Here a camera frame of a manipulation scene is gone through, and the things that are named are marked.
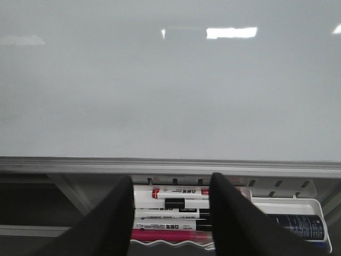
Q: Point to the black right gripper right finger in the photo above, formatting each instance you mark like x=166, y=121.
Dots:
x=240, y=228

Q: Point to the red-capped white marker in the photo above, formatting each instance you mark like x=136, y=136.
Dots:
x=180, y=192

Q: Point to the black-capped white marker middle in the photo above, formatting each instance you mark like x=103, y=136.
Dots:
x=174, y=213

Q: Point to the black-capped white marker lower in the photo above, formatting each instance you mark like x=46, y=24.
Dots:
x=172, y=224

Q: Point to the pink marker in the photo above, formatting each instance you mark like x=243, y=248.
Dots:
x=171, y=236

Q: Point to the white plastic marker tray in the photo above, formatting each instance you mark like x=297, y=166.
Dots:
x=268, y=205

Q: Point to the white whiteboard with aluminium frame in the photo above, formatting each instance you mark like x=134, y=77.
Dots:
x=183, y=87

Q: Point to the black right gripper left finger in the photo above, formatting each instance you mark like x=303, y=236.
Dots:
x=106, y=230

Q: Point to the black-capped white marker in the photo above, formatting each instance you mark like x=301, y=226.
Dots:
x=174, y=213
x=172, y=224
x=172, y=203

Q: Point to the black-capped white marker upper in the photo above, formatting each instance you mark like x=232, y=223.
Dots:
x=172, y=203

